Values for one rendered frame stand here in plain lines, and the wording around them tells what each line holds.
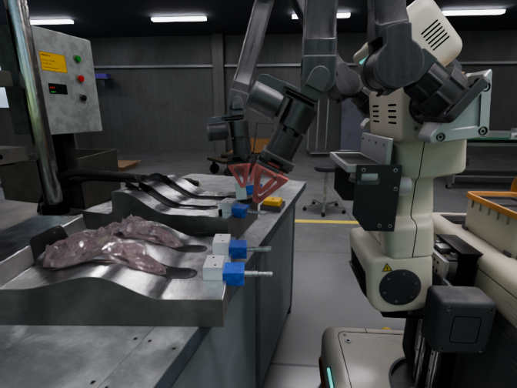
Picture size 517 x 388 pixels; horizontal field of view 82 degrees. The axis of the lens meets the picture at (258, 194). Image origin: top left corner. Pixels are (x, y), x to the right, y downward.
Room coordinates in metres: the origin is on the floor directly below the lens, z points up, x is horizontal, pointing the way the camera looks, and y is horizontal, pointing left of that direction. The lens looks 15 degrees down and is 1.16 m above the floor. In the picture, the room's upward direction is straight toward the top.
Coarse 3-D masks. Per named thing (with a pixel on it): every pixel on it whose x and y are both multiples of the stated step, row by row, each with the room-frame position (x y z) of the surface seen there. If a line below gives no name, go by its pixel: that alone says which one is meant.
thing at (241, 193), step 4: (236, 184) 0.89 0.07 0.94; (248, 184) 0.91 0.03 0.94; (260, 184) 0.90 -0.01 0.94; (236, 188) 0.89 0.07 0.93; (240, 188) 0.89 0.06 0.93; (244, 188) 0.88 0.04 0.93; (248, 188) 0.88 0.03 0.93; (252, 188) 0.88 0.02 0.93; (268, 188) 0.88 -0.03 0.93; (236, 192) 0.89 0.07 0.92; (240, 192) 0.89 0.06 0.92; (244, 192) 0.88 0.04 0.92; (248, 192) 0.88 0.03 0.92; (252, 192) 0.88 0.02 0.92; (236, 196) 0.89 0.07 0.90; (240, 196) 0.88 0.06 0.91; (244, 196) 0.88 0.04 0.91; (248, 196) 0.89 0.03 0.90
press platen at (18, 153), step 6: (0, 150) 0.98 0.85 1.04; (6, 150) 1.00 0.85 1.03; (12, 150) 1.01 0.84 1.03; (18, 150) 1.03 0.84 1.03; (24, 150) 1.05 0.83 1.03; (0, 156) 0.99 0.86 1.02; (6, 156) 0.99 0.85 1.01; (12, 156) 1.01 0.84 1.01; (18, 156) 1.03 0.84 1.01; (24, 156) 1.05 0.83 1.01; (0, 162) 0.97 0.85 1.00; (6, 162) 0.99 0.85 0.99; (12, 162) 1.01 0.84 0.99
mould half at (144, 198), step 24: (120, 192) 0.83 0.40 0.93; (144, 192) 0.86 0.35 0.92; (168, 192) 0.92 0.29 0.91; (192, 192) 0.99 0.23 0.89; (216, 192) 1.01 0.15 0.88; (96, 216) 0.87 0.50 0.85; (120, 216) 0.84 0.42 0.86; (144, 216) 0.81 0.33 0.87; (168, 216) 0.79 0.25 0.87; (192, 216) 0.76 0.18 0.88; (216, 216) 0.74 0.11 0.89
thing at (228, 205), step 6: (228, 198) 0.83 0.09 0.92; (222, 204) 0.78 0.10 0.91; (228, 204) 0.78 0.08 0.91; (234, 204) 0.80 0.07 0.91; (240, 204) 0.81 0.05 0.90; (222, 210) 0.78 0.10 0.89; (228, 210) 0.78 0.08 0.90; (234, 210) 0.78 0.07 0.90; (240, 210) 0.77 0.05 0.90; (246, 210) 0.78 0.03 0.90; (252, 210) 0.78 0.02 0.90; (234, 216) 0.78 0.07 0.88; (240, 216) 0.77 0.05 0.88; (246, 216) 0.78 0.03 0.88
